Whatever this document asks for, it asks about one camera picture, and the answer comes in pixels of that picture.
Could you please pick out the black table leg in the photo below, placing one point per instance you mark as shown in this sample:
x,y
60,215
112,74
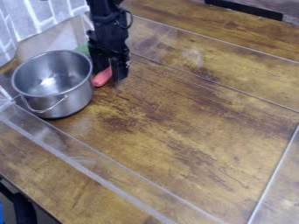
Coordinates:
x,y
23,206

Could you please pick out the white patterned curtain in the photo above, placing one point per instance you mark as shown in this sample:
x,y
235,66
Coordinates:
x,y
28,17

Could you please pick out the green bumpy toy vegetable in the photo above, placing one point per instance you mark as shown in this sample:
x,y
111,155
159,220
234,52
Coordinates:
x,y
83,49

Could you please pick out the pink spoon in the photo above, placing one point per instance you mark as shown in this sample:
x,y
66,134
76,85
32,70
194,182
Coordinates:
x,y
102,77

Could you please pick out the stainless steel pot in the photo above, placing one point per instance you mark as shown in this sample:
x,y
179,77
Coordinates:
x,y
54,83

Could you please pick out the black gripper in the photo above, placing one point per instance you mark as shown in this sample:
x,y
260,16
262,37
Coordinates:
x,y
107,38

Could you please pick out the black bar at back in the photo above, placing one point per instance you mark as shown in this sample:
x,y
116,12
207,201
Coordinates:
x,y
246,9

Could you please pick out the clear acrylic table barrier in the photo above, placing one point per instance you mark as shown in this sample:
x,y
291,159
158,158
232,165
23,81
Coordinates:
x,y
190,143

